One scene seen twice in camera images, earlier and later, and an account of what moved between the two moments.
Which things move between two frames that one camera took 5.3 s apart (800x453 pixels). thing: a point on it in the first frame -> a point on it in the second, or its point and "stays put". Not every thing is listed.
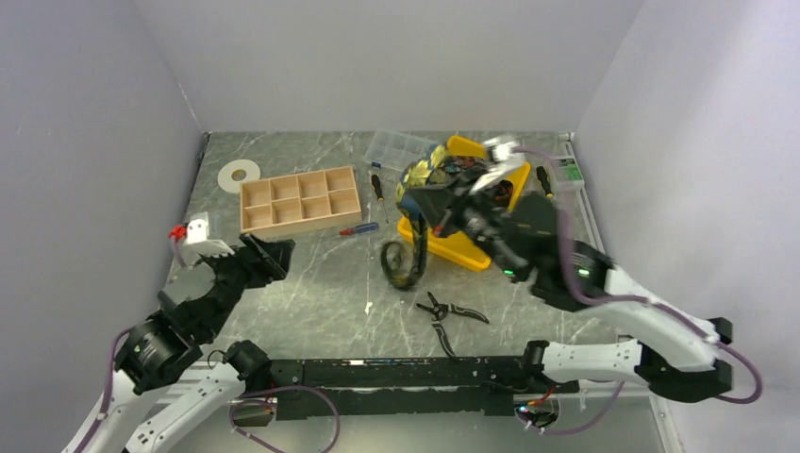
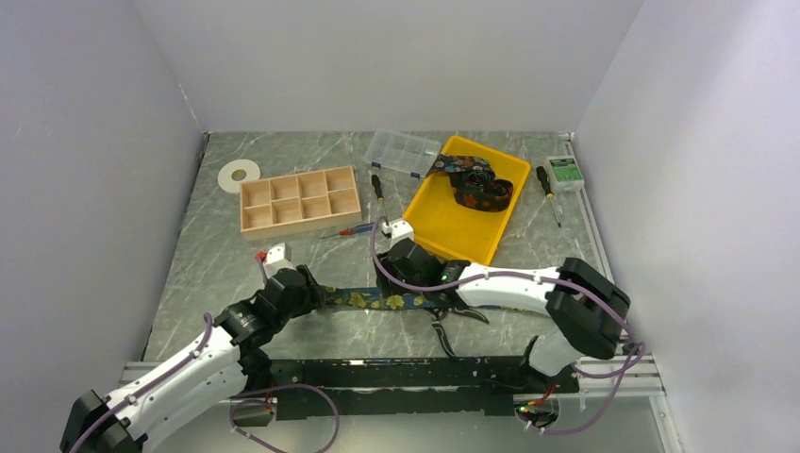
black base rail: (322, 388) stays put
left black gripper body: (237, 272) -> (308, 300)
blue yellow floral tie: (399, 269) -> (377, 298)
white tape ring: (225, 179) stays put
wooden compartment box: (298, 202) stays put
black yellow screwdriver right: (543, 177) stays put
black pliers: (439, 311) stays put
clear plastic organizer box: (397, 149) stays put
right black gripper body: (477, 215) -> (389, 268)
